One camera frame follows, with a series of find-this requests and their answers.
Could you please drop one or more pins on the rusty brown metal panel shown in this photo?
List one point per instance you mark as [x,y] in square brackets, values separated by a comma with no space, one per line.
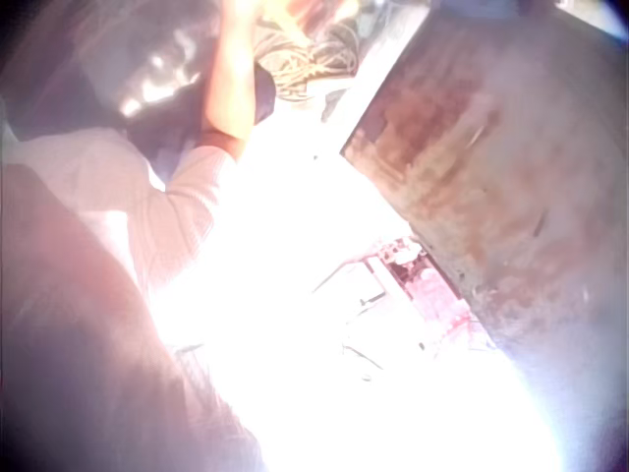
[472,162]

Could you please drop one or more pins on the person's legs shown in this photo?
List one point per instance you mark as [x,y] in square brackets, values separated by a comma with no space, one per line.
[142,74]

